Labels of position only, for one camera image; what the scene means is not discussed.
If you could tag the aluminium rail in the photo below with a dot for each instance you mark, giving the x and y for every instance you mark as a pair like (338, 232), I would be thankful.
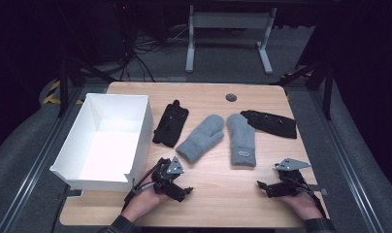
(346, 168)
(39, 165)

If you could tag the white box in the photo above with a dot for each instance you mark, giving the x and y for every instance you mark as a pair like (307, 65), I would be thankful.
(113, 142)

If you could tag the yellow black floor tape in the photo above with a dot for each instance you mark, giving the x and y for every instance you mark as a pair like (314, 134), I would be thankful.
(51, 97)

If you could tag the black tripod stand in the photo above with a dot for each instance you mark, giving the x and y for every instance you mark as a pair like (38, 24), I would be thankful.
(64, 87)
(328, 90)

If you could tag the grey fleece mitten with patch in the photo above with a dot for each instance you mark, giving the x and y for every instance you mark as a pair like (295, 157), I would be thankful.
(241, 139)

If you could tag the grey table grommet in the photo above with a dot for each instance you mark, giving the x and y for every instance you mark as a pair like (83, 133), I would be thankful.
(231, 97)

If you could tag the person's left hand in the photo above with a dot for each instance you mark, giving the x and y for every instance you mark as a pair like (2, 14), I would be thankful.
(145, 200)

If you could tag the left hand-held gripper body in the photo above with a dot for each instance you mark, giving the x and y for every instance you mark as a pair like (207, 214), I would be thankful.
(166, 186)

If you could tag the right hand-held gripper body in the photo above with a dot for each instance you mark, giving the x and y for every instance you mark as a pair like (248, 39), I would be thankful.
(286, 187)

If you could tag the person's right hand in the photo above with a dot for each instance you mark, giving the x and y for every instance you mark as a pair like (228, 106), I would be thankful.
(299, 205)

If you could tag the metal table bracket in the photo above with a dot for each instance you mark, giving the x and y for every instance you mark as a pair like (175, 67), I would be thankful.
(321, 191)
(75, 193)

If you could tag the black glove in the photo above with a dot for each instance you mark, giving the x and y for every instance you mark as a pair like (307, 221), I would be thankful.
(275, 126)
(169, 126)

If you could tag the white desk frame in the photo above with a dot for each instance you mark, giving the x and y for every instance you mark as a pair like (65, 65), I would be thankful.
(229, 20)

